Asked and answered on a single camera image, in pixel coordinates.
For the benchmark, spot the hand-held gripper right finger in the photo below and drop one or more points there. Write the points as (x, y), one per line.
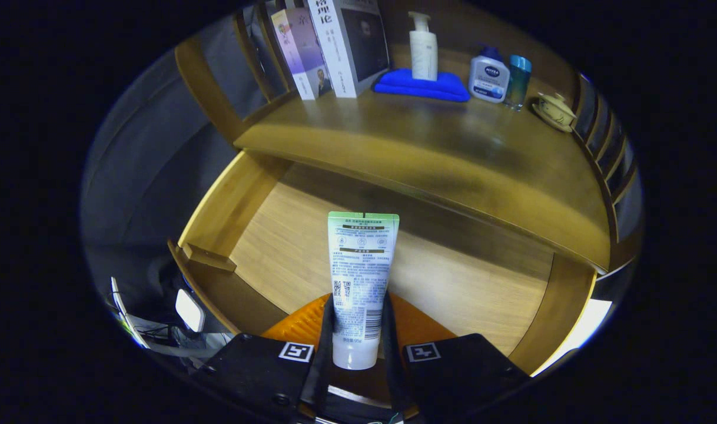
(392, 365)

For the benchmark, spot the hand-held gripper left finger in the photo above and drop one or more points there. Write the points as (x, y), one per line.
(322, 365)

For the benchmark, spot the wooden drawer with black knob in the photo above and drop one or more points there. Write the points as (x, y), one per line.
(452, 282)

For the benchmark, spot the white tube with green end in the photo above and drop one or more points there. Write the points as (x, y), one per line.
(361, 265)

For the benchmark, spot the wooden countertop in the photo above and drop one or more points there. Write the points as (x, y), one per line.
(452, 153)

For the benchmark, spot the brown wooden cabinet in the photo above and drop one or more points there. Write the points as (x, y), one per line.
(208, 88)

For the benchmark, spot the white rectangular device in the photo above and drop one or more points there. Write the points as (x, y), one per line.
(189, 310)

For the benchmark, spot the white flat board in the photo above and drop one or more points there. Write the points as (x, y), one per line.
(588, 321)

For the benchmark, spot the black backdrop cloth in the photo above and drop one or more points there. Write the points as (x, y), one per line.
(140, 176)

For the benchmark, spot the blue folded cloth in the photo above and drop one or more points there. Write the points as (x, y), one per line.
(405, 85)

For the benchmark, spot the beige lidded tea cup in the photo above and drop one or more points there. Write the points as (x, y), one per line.
(554, 112)

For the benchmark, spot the white bottle with blue cap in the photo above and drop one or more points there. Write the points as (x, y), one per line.
(488, 79)

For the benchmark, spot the teal bottle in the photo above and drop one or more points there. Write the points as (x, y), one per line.
(517, 82)

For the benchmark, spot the white pump bottle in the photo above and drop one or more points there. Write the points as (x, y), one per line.
(423, 56)

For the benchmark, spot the purple book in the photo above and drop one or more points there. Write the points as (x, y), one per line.
(302, 53)

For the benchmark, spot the white book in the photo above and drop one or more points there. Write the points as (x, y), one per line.
(335, 41)

